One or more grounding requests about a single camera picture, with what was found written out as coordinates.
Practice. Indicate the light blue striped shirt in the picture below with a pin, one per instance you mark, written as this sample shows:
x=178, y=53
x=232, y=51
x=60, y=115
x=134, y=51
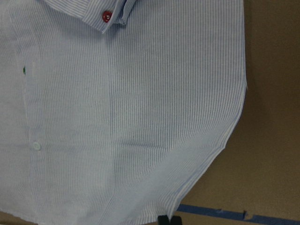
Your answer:
x=111, y=110

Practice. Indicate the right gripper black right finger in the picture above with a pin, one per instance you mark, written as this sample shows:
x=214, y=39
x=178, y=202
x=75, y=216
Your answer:
x=176, y=220

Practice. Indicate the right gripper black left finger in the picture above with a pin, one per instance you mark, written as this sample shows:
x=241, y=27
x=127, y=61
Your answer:
x=163, y=220

